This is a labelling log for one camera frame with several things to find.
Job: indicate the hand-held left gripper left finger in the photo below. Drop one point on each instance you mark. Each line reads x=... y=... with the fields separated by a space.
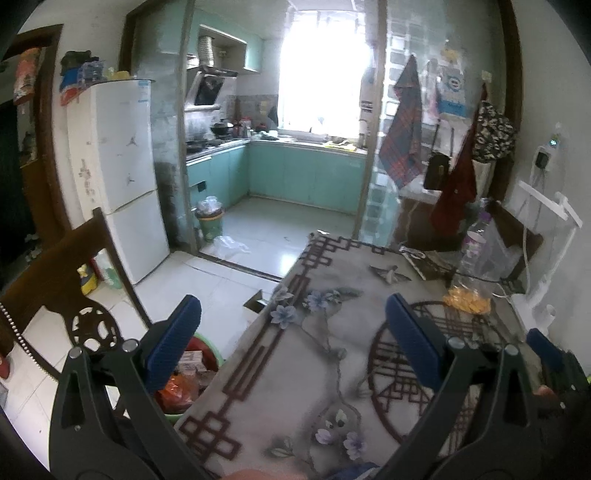
x=173 y=341

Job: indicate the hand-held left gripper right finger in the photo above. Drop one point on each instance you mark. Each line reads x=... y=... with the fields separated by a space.
x=413 y=341

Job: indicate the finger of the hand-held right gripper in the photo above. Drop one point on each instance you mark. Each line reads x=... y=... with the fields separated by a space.
x=547 y=350

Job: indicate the green red basin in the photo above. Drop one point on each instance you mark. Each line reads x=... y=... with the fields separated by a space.
x=207 y=350

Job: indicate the orange snack bag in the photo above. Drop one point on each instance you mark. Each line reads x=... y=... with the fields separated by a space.
x=178 y=392

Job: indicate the green trash bin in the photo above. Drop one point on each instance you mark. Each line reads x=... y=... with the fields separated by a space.
x=210 y=224

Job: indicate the zip bag of yellow snacks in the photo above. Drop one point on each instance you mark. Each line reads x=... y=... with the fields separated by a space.
x=466 y=302

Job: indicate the dark flat packet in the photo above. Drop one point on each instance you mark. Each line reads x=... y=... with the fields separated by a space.
x=429 y=267

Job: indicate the green bottle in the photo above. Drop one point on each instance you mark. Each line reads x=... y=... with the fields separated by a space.
x=110 y=274

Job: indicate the white plastic bag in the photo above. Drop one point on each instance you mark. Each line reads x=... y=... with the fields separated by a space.
x=231 y=247

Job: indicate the clear bottle purple cap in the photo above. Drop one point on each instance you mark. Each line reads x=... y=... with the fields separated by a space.
x=473 y=244

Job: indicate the floral printed tablecloth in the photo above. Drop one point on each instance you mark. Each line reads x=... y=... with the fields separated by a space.
x=300 y=369

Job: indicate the carved wooden chair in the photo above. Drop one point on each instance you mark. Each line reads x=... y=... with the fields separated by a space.
x=55 y=277

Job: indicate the red hanging cloth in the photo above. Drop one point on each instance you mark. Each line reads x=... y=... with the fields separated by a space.
x=457 y=194

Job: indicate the small black bag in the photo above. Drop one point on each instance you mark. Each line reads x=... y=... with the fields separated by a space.
x=436 y=173

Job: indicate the white refrigerator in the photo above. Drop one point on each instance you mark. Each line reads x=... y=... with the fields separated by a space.
x=120 y=175

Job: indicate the teal lower kitchen cabinets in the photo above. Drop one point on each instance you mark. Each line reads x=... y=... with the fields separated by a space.
x=300 y=175

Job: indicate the teal kitchen cabinets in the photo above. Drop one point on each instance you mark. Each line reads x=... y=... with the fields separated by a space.
x=300 y=175
x=254 y=55

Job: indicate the plaid hanging cloth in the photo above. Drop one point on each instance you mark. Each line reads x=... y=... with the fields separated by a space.
x=401 y=138

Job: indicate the black wok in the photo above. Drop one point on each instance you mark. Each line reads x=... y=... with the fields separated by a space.
x=222 y=129

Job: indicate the black letter print bag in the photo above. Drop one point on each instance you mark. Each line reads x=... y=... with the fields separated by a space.
x=494 y=134

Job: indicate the smiley face hanging organizer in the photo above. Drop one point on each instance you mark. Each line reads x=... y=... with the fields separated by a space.
x=451 y=92

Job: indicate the black range hood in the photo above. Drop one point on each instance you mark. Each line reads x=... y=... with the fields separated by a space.
x=207 y=90

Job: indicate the yellow container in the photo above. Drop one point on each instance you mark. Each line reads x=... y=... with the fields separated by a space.
x=117 y=74

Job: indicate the kitchen window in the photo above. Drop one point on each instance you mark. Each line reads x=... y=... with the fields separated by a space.
x=323 y=78

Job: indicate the blue packet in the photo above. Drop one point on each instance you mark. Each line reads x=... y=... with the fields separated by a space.
x=87 y=74

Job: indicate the dark cloth bundle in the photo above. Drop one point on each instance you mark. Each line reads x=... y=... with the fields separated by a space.
x=78 y=60

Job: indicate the teal upper kitchen cabinets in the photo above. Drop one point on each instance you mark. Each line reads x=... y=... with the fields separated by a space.
x=254 y=55

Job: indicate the red hanging ornament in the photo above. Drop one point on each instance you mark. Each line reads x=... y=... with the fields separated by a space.
x=27 y=76

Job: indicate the sliding glass door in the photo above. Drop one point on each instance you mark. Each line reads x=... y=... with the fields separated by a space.
x=392 y=37

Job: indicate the wall socket with charger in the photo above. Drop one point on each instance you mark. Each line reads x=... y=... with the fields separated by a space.
x=545 y=154

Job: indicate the silver exhaust duct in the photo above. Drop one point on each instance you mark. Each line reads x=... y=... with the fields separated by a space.
x=207 y=50

